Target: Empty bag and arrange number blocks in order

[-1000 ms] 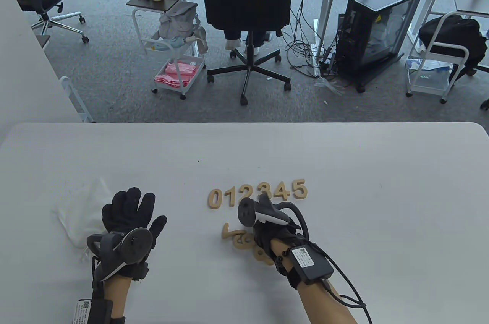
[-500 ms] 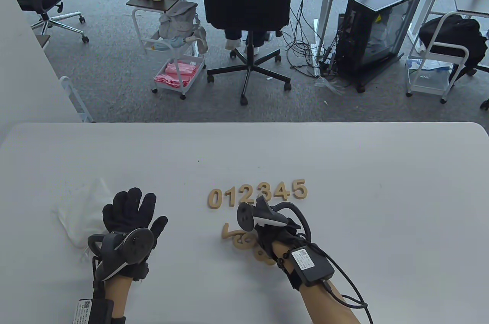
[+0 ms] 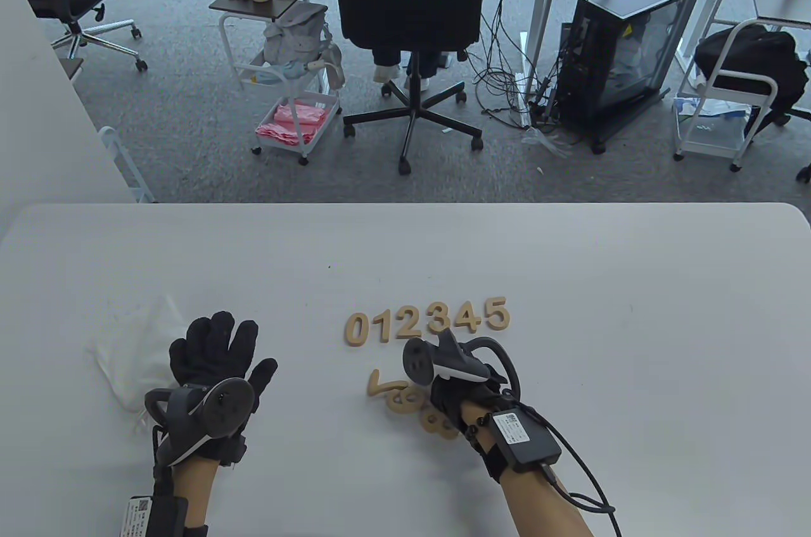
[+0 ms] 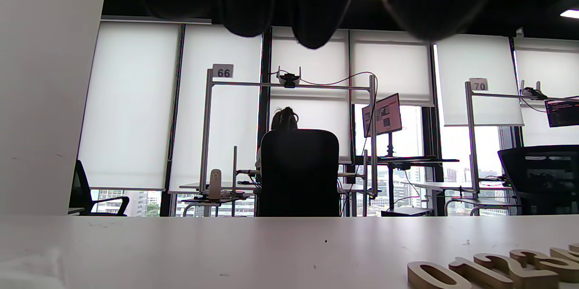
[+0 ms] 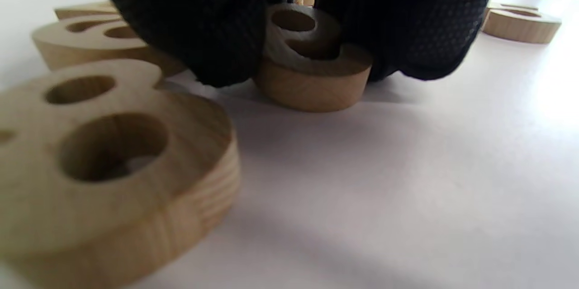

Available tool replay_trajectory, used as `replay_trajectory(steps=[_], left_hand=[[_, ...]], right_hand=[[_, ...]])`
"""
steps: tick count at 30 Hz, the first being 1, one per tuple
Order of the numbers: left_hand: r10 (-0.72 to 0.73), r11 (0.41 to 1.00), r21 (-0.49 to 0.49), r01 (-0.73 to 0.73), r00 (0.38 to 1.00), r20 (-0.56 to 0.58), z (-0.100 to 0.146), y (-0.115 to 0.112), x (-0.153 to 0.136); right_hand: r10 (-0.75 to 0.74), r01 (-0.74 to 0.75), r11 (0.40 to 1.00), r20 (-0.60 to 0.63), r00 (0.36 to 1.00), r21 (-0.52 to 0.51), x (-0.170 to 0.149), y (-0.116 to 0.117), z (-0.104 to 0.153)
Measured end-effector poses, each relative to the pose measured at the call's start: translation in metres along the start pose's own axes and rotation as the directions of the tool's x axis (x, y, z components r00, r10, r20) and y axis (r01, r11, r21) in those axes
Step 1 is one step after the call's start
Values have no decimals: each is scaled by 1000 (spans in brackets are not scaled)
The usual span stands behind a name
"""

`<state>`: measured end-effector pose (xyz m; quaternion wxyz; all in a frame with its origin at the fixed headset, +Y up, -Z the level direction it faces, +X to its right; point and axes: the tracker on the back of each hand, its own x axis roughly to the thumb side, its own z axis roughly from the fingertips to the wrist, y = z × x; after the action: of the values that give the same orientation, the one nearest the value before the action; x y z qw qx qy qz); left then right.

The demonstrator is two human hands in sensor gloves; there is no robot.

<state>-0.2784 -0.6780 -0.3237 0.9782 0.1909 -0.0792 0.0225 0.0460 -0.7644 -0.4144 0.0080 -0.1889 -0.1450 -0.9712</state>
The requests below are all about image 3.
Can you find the person's left hand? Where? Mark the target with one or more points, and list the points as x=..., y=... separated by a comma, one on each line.
x=215, y=347

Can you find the person's right hand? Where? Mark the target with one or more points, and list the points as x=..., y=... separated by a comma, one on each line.
x=453, y=394

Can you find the double-loop wooden number block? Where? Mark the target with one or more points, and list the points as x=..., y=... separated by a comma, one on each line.
x=434, y=426

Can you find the single-loop wooden number block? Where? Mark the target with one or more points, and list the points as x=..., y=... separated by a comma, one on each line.
x=396, y=404

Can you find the double-curved wooden number block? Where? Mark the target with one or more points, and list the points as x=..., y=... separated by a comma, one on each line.
x=443, y=328

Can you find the curved flat-based wooden number block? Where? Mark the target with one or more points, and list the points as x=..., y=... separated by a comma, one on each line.
x=407, y=335

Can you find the angular crossed wooden number block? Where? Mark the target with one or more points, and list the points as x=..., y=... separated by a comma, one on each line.
x=472, y=322

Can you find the angled bar wooden number block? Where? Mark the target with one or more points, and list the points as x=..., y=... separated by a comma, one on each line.
x=372, y=382

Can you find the flat-topped curved wooden number block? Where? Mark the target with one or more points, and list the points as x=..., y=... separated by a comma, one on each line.
x=502, y=322

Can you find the straight hooked wooden number block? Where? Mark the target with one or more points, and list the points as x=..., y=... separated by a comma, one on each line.
x=384, y=328

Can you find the person's left forearm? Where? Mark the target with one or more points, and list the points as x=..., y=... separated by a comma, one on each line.
x=193, y=489

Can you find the person's right forearm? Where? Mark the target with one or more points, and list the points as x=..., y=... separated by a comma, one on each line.
x=538, y=505

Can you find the black bag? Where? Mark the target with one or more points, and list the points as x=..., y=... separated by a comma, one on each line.
x=741, y=56

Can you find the black tracking controller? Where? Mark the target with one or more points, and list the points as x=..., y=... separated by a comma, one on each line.
x=415, y=360
x=228, y=404

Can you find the black labelled sensor box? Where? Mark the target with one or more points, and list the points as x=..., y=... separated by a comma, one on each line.
x=526, y=442
x=152, y=518

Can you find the white metal rack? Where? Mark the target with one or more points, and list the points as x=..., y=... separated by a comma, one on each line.
x=127, y=166

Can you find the pink folded cloth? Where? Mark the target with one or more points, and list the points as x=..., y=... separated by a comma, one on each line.
x=291, y=122

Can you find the clear plastic wrap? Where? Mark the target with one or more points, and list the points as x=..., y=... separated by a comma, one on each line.
x=545, y=141

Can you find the light blue packet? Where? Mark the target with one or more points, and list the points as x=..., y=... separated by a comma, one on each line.
x=279, y=73

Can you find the white partition panel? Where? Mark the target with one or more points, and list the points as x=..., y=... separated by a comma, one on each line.
x=38, y=119

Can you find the grey backpack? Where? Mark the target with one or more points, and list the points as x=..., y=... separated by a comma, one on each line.
x=294, y=33

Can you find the white rolling cart dark top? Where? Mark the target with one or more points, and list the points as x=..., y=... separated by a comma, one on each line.
x=279, y=5

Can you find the white metal cart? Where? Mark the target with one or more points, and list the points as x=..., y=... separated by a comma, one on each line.
x=706, y=149

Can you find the clear plastic bags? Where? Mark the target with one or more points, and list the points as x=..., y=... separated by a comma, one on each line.
x=716, y=119

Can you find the black computer tower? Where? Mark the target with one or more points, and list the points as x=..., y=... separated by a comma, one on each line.
x=608, y=43

